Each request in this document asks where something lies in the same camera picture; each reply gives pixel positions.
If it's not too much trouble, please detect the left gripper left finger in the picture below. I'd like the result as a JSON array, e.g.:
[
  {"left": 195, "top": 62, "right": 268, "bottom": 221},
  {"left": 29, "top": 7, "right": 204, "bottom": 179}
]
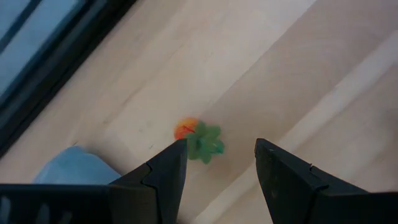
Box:
[{"left": 108, "top": 138, "right": 188, "bottom": 224}]

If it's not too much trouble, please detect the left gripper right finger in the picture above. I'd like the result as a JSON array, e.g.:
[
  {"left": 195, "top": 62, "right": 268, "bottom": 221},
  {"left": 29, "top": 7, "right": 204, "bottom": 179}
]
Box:
[{"left": 254, "top": 138, "right": 371, "bottom": 224}]

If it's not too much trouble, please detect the grey folded cloth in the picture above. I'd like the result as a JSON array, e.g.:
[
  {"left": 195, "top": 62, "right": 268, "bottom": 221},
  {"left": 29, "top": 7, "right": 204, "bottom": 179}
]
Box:
[{"left": 30, "top": 145, "right": 123, "bottom": 186}]

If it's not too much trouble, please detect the black aluminium table frame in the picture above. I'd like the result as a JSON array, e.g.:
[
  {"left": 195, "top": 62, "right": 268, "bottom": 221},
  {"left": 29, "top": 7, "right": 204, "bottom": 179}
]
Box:
[{"left": 0, "top": 0, "right": 137, "bottom": 158}]

